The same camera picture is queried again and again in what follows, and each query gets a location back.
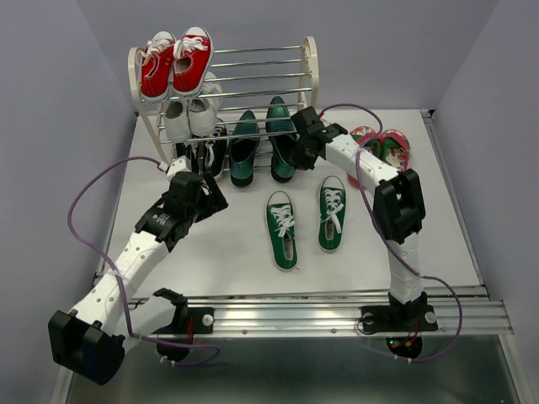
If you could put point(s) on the left red canvas sneaker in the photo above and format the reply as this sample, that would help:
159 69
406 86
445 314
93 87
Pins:
156 62

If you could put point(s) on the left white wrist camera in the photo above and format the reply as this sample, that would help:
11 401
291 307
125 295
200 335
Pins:
178 165

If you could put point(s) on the left white leather sneaker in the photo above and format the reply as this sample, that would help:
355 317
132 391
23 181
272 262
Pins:
176 122

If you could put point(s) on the pink flip flop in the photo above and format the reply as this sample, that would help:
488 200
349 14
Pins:
366 136
395 149

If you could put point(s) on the left black canvas sneaker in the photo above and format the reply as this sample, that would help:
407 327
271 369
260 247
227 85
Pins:
190 153

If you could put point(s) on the right red canvas sneaker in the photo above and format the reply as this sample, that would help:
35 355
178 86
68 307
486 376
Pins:
192 55

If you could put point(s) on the white leather sneaker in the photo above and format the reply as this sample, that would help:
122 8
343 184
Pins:
202 111
176 122

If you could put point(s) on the right black canvas sneaker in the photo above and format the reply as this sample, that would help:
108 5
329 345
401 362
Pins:
211 153

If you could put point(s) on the aluminium mounting rail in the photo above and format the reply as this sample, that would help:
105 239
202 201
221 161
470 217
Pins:
295 313

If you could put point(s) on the green canvas sneaker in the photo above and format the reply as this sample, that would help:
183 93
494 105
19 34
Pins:
332 208
280 222

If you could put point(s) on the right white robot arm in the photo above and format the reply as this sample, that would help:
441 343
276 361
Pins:
397 212

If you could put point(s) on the cream metal shoe shelf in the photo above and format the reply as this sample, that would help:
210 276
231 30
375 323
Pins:
249 79

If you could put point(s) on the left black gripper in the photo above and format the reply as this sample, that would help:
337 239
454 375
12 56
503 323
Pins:
215 201

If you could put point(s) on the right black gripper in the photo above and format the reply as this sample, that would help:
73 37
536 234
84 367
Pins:
301 162

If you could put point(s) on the black canvas sneaker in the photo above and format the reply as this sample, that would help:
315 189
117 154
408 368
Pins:
211 153
190 153

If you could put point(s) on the red canvas sneaker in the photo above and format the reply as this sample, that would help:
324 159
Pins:
192 55
156 62

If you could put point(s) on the right white leather sneaker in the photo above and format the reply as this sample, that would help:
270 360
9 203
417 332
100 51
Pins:
202 111

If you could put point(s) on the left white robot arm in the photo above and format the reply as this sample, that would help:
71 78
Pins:
93 337

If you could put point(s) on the dark green loafer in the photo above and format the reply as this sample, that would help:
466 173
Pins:
283 137
242 150

